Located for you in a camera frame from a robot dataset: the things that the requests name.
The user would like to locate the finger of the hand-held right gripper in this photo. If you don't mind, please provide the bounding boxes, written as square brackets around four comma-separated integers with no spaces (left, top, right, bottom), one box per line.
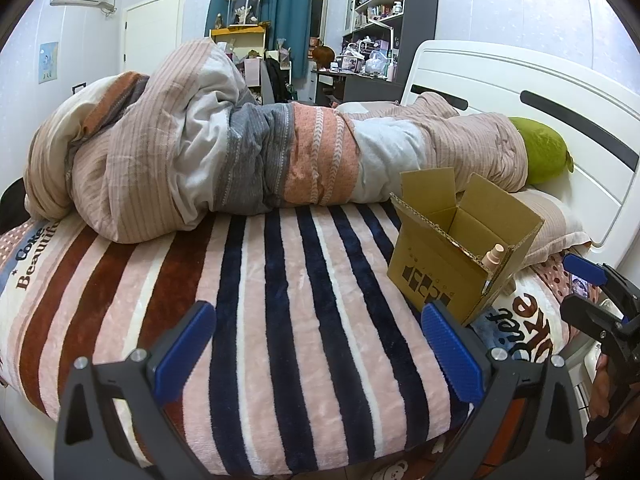
[559,294,628,348]
[562,254,640,321]

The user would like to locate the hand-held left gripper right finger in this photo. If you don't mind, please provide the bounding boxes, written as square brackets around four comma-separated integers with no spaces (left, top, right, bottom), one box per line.
[421,302,586,480]

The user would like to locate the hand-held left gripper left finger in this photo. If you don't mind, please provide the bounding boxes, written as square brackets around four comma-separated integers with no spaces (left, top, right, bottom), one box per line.
[54,301,217,480]

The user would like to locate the clear pump bottle pink nozzle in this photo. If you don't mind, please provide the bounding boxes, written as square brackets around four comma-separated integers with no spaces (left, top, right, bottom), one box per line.
[481,243,507,273]

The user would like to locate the brown cardboard box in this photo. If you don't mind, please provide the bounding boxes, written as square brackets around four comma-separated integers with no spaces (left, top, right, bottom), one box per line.
[387,167,546,328]

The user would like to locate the person's right hand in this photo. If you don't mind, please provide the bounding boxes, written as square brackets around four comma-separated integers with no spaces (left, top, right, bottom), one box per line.
[592,352,640,438]

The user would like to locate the white bedside cabinet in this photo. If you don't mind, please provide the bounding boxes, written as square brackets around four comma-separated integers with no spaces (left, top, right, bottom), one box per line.
[565,340,601,461]

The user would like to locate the beige striped pillow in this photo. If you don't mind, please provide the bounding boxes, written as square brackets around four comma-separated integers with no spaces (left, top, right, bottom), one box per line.
[510,187,593,267]

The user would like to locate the striped plush blanket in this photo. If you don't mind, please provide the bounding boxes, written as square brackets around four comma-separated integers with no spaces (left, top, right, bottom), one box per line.
[0,200,601,480]

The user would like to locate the bear print bed sheet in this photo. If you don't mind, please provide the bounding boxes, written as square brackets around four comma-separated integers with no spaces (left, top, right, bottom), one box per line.
[345,435,476,480]

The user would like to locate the green plush toy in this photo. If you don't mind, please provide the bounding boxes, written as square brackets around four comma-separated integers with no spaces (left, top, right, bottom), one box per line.
[509,116,575,186]

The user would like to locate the pink grey patchwork duvet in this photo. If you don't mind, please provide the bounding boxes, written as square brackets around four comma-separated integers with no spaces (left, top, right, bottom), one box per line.
[24,37,530,245]

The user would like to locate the white bed headboard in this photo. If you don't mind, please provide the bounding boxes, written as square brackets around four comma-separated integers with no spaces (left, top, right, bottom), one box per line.
[402,40,640,281]

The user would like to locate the dark cloth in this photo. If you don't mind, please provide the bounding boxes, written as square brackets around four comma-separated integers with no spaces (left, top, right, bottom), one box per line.
[0,177,32,235]

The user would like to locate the dark desk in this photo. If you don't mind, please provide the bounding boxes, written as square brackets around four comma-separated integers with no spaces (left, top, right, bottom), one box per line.
[310,67,406,106]

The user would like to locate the dark grey bookshelf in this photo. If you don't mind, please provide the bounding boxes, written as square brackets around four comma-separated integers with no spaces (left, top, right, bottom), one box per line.
[342,0,441,86]

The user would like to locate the white door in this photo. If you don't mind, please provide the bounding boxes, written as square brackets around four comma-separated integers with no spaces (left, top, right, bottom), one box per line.
[122,0,183,81]

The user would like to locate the yellow cabinet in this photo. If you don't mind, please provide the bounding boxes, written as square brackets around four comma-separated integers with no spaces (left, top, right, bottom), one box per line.
[210,27,266,61]

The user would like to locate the glass display case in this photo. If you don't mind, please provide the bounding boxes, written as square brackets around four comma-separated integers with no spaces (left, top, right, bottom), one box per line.
[225,0,265,28]

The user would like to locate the teal curtain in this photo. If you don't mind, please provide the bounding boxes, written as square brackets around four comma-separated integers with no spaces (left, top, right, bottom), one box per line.
[207,0,316,81]

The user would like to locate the window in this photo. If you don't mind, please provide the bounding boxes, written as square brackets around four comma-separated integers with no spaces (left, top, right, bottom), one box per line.
[312,0,333,38]

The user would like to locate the small blue wall poster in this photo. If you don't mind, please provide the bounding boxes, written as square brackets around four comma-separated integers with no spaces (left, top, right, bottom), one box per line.
[39,41,59,84]

